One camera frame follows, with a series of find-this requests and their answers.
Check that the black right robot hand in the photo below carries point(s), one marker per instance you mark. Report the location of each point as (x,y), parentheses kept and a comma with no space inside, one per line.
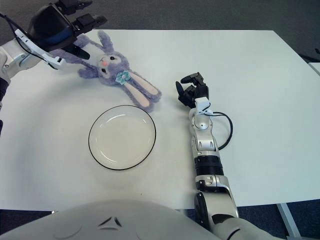
(198,91)

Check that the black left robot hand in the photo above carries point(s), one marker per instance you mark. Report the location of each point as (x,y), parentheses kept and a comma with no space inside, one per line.
(50,27)

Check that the purple plush bunny doll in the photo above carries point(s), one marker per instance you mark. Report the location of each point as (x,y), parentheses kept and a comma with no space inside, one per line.
(112,71)

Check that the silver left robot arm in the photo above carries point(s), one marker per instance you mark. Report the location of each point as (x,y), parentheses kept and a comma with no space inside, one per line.
(15,57)

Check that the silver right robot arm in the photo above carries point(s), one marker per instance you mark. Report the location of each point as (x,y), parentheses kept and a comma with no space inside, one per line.
(203,140)

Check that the white plate with black rim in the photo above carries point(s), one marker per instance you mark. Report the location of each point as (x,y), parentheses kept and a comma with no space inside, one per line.
(122,140)

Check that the white side table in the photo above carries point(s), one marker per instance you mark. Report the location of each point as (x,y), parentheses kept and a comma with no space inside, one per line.
(315,68)

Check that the white metal table leg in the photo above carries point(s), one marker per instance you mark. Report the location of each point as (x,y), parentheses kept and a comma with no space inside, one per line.
(290,220)

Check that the grey robot torso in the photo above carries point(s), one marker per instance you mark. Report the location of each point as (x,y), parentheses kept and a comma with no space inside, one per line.
(112,225)

